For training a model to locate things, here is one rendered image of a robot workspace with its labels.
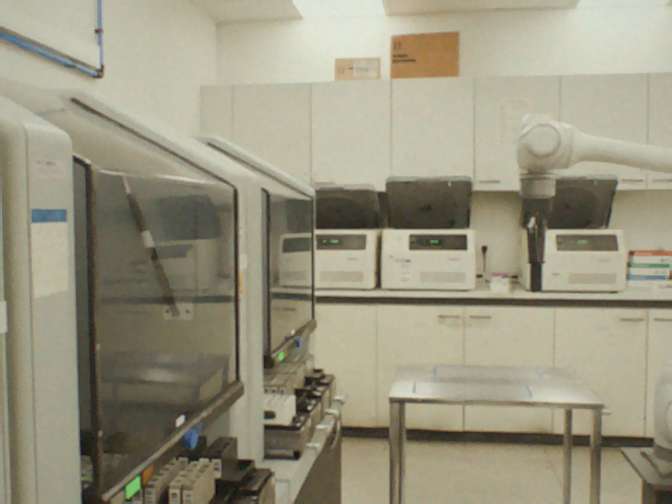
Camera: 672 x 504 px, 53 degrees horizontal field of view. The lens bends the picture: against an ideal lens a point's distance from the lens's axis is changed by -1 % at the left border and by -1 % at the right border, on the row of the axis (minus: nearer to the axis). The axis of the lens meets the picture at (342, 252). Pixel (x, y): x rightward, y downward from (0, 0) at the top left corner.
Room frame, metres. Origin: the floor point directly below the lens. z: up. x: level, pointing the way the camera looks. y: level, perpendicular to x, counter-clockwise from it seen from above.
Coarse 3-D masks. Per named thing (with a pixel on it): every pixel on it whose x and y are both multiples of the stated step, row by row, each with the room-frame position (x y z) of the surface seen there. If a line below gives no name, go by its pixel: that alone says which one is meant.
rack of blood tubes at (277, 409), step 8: (264, 400) 1.74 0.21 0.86; (272, 400) 1.74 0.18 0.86; (280, 400) 1.73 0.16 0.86; (288, 400) 1.73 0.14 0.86; (264, 408) 1.68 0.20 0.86; (272, 408) 1.68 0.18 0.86; (280, 408) 1.68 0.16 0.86; (288, 408) 1.69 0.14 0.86; (264, 416) 1.78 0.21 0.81; (272, 416) 1.78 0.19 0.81; (280, 416) 1.68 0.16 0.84; (288, 416) 1.69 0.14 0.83; (288, 424) 1.69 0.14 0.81
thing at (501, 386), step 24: (408, 384) 2.07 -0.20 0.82; (432, 384) 2.07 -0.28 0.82; (456, 384) 2.07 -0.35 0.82; (480, 384) 2.07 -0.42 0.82; (504, 384) 2.07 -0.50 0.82; (528, 384) 2.06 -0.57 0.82; (552, 384) 2.06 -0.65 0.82; (576, 384) 2.06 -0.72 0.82; (552, 408) 1.87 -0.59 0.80; (576, 408) 1.86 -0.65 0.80; (600, 408) 1.85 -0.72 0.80; (600, 432) 1.85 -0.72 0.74; (600, 456) 1.85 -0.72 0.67; (600, 480) 1.85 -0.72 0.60
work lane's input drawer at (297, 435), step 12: (300, 420) 1.71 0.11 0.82; (264, 432) 1.67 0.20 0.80; (276, 432) 1.66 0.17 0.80; (288, 432) 1.66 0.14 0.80; (300, 432) 1.66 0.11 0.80; (264, 444) 1.67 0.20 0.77; (276, 444) 1.66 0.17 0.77; (288, 444) 1.66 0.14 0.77; (300, 444) 1.66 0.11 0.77; (312, 444) 1.72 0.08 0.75
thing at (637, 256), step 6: (630, 252) 4.25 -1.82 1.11; (636, 252) 4.17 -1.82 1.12; (642, 252) 4.17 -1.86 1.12; (648, 252) 4.16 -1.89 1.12; (654, 252) 4.15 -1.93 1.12; (660, 252) 4.15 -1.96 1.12; (666, 252) 4.14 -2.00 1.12; (630, 258) 4.25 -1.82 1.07; (636, 258) 4.17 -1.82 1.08; (642, 258) 4.17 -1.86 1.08; (648, 258) 4.16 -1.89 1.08; (654, 258) 4.15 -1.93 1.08; (660, 258) 4.15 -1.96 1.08; (666, 258) 4.14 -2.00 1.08
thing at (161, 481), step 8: (168, 464) 1.24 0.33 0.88; (176, 464) 1.23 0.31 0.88; (160, 472) 1.19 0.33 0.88; (168, 472) 1.19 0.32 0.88; (176, 472) 1.23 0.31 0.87; (152, 480) 1.16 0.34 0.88; (160, 480) 1.16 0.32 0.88; (168, 480) 1.19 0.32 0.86; (152, 488) 1.14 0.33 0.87; (160, 488) 1.16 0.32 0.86; (168, 488) 1.19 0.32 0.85; (152, 496) 1.14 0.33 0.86; (160, 496) 1.16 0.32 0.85; (168, 496) 1.19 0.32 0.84
